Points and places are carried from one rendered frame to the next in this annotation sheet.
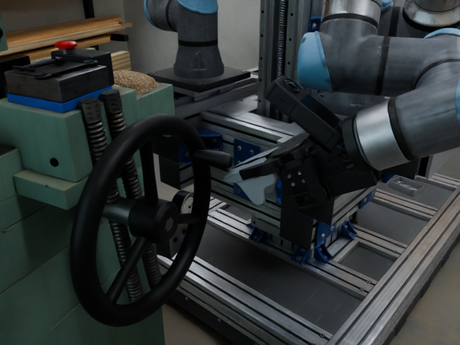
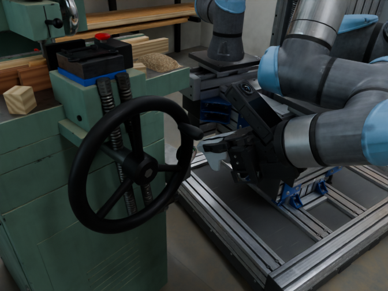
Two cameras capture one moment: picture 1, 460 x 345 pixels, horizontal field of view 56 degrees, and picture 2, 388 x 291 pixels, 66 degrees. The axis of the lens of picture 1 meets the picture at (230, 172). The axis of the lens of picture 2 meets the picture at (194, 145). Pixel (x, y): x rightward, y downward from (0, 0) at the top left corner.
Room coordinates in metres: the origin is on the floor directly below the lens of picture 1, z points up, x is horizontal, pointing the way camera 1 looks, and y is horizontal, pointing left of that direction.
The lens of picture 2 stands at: (0.08, -0.12, 1.16)
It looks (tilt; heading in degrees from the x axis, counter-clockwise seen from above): 32 degrees down; 15
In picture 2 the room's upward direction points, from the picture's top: 2 degrees clockwise
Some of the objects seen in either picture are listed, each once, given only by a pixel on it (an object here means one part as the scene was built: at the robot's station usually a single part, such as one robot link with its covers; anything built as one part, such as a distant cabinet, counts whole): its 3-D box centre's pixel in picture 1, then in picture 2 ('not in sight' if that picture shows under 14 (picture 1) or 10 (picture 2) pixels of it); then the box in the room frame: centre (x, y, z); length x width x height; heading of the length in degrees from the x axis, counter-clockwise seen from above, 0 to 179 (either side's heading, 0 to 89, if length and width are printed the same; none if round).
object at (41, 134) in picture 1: (71, 125); (100, 92); (0.58, 0.23, 0.91); 0.15 x 0.14 x 0.09; 153
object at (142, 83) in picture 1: (125, 78); (157, 59); (0.85, 0.21, 0.91); 0.12 x 0.09 x 0.03; 63
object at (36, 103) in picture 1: (67, 74); (98, 57); (0.59, 0.22, 0.99); 0.13 x 0.11 x 0.06; 153
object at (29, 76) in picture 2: not in sight; (64, 72); (0.64, 0.35, 0.92); 0.19 x 0.02 x 0.05; 153
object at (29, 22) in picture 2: not in sight; (34, 20); (0.67, 0.42, 1.03); 0.14 x 0.07 x 0.09; 63
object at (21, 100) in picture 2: not in sight; (21, 100); (0.49, 0.34, 0.92); 0.04 x 0.03 x 0.04; 13
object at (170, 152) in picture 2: (158, 227); (170, 164); (0.82, 0.16, 0.58); 0.12 x 0.08 x 0.08; 63
